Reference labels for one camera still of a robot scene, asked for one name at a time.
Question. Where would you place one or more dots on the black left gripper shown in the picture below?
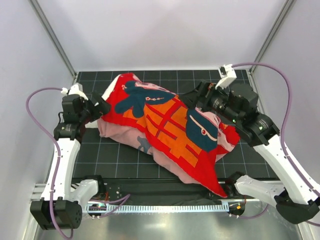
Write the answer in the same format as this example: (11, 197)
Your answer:
(99, 106)

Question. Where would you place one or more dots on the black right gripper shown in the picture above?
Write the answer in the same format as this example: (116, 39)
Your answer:
(200, 92)

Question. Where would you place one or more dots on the red cartoon print pillowcase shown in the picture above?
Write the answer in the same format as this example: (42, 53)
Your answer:
(186, 142)

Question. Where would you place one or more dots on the white pillow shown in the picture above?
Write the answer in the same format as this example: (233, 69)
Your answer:
(110, 88)

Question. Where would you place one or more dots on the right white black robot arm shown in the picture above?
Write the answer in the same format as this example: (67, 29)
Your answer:
(297, 200)

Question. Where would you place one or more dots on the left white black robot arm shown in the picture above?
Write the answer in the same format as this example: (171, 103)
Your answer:
(60, 206)

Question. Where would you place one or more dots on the black grid cutting mat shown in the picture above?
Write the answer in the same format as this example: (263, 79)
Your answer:
(111, 160)

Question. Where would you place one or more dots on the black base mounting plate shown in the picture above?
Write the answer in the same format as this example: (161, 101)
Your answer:
(161, 192)

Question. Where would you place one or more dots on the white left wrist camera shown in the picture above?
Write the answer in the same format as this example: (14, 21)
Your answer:
(76, 89)

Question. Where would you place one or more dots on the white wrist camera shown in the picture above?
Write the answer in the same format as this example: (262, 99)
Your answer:
(227, 76)
(76, 89)

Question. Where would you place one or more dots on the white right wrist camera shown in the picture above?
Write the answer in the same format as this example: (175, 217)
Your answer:
(227, 76)

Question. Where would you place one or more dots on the white slotted cable duct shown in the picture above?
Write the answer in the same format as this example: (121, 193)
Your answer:
(99, 208)

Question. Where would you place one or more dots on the aluminium front rail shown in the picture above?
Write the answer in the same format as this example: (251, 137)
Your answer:
(37, 191)

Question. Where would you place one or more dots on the left aluminium frame post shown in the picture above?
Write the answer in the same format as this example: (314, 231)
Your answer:
(52, 35)

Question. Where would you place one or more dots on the aluminium frame post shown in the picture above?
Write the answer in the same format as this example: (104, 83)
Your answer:
(52, 35)
(280, 19)

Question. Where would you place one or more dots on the right aluminium frame post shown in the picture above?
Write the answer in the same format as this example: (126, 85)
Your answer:
(280, 19)

